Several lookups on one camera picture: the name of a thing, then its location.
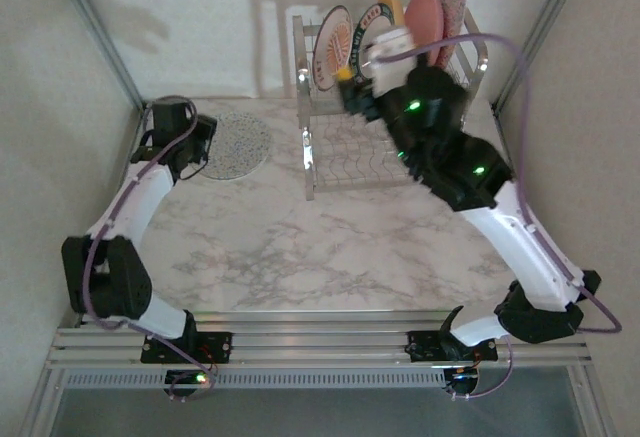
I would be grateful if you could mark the white plate with blue speckles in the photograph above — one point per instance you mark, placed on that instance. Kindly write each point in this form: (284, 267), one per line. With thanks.
(240, 147)

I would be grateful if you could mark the white plate with orange sunburst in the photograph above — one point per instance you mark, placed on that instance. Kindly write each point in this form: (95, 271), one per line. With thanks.
(332, 47)

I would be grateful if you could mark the white plate with green rim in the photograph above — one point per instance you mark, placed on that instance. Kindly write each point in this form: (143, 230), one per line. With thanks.
(370, 24)

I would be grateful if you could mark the yellow plate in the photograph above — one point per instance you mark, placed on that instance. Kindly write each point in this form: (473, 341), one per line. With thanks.
(392, 2)

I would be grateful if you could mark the pink plate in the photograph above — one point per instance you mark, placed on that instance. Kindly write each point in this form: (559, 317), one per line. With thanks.
(425, 12)

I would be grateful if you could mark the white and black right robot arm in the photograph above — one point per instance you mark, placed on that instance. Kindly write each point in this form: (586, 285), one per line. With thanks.
(525, 252)

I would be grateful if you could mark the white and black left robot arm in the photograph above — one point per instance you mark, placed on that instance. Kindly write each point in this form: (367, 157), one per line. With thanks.
(135, 202)

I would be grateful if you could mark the stainless steel dish rack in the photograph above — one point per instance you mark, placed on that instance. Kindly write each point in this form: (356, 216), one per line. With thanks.
(309, 182)

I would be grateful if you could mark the black controller board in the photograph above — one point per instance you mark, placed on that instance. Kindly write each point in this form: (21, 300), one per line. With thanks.
(182, 379)
(462, 382)

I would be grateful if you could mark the aluminium frame post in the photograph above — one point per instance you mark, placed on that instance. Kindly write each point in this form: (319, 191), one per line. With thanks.
(540, 32)
(100, 32)

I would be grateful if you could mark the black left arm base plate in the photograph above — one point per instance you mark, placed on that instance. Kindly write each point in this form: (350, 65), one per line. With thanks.
(220, 347)

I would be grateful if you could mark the aluminium mounting rail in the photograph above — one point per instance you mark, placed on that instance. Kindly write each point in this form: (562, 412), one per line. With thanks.
(320, 342)

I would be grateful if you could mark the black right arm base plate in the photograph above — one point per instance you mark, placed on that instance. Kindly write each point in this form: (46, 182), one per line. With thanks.
(425, 347)

